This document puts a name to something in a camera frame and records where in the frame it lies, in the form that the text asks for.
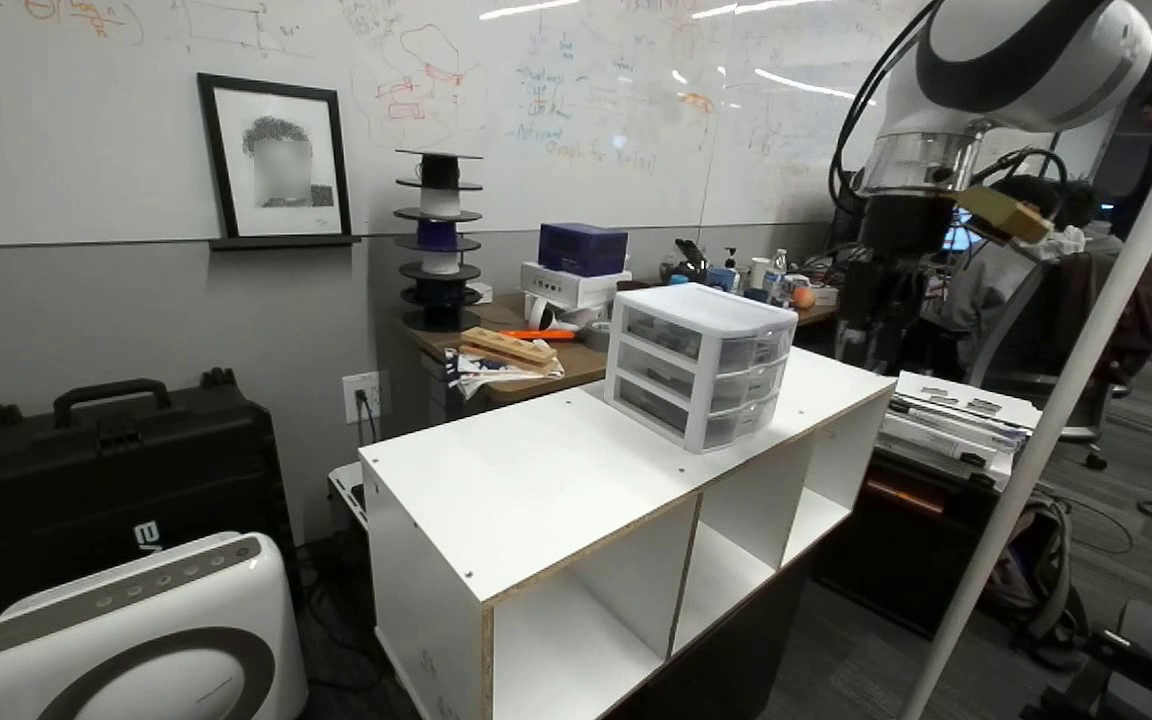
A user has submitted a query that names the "white plastic drawer unit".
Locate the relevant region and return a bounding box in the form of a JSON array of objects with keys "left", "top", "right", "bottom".
[{"left": 603, "top": 283, "right": 800, "bottom": 455}]

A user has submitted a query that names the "stack of white boxes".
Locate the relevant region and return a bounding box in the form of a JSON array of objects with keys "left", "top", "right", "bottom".
[{"left": 877, "top": 370, "right": 1044, "bottom": 492}]

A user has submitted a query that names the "wall socket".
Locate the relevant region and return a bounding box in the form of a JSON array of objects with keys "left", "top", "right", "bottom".
[{"left": 342, "top": 371, "right": 384, "bottom": 425}]

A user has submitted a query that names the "clear plastic drawer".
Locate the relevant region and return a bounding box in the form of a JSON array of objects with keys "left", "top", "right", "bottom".
[
  {"left": 620, "top": 305, "right": 796, "bottom": 374},
  {"left": 613, "top": 376, "right": 783, "bottom": 450},
  {"left": 615, "top": 341, "right": 790, "bottom": 412}
]

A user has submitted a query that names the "stack of papers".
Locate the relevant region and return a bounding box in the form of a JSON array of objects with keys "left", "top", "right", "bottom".
[{"left": 444, "top": 346, "right": 566, "bottom": 401}]

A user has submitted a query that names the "white pole stand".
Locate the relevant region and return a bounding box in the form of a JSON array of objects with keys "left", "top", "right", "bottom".
[{"left": 898, "top": 60, "right": 1152, "bottom": 720}]

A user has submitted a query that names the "black hard case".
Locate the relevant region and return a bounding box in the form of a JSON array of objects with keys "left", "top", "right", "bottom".
[{"left": 0, "top": 367, "right": 295, "bottom": 623}]

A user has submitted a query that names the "black cabinet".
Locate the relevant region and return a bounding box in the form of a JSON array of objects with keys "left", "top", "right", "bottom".
[{"left": 812, "top": 452, "right": 1007, "bottom": 641}]

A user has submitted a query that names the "grey backpack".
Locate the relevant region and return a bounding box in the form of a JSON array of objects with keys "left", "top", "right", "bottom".
[{"left": 976, "top": 488, "right": 1092, "bottom": 656}]

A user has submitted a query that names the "black framed picture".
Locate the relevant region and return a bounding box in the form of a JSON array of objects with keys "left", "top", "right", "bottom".
[{"left": 197, "top": 72, "right": 361, "bottom": 251}]

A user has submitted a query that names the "white cube shelf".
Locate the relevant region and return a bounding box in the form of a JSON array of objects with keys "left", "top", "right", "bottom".
[{"left": 358, "top": 346, "right": 899, "bottom": 720}]

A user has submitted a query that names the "row of bottles and cups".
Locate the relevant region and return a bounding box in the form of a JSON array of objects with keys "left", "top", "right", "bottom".
[{"left": 660, "top": 238, "right": 841, "bottom": 311}]

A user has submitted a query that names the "office chair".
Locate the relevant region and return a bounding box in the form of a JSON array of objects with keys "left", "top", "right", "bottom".
[{"left": 971, "top": 248, "right": 1152, "bottom": 471}]

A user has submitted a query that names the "purple box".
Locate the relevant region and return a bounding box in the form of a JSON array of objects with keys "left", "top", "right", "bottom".
[{"left": 538, "top": 222, "right": 630, "bottom": 278}]

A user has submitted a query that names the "whiteboard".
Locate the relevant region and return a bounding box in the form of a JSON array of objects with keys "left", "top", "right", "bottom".
[{"left": 0, "top": 0, "right": 937, "bottom": 249}]

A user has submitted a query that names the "wooden desk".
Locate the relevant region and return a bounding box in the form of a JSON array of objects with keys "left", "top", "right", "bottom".
[{"left": 398, "top": 290, "right": 839, "bottom": 426}]

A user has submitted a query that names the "white box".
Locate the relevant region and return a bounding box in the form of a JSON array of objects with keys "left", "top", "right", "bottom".
[{"left": 520, "top": 261, "right": 633, "bottom": 310}]

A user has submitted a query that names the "white air purifier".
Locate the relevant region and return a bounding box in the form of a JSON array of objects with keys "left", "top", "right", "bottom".
[{"left": 0, "top": 531, "right": 309, "bottom": 720}]

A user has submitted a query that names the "stack of wire spools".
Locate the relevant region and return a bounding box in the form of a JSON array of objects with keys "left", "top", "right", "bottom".
[{"left": 393, "top": 149, "right": 485, "bottom": 333}]

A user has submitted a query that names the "wooden block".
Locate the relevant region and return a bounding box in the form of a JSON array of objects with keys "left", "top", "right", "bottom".
[{"left": 459, "top": 327, "right": 559, "bottom": 367}]

